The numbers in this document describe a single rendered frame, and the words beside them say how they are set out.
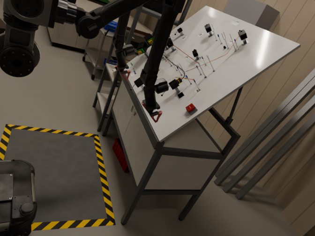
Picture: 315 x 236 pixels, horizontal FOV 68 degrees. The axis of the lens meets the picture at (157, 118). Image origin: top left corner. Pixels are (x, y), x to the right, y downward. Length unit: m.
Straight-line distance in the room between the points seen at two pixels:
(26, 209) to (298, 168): 2.85
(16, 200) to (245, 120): 3.01
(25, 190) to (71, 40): 3.70
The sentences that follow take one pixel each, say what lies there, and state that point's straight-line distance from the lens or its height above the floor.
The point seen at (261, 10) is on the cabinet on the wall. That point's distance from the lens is 3.61.
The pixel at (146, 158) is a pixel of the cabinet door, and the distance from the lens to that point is 1.68.
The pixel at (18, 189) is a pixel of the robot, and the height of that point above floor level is 0.24.
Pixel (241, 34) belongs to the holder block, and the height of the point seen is 1.60.
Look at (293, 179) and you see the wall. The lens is 3.38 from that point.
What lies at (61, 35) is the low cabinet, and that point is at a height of 0.25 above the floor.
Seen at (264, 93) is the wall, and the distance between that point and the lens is 3.59.
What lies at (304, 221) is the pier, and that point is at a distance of 3.26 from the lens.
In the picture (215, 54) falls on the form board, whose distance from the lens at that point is 1.84.
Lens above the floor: 1.64
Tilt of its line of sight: 26 degrees down
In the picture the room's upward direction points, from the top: 25 degrees clockwise
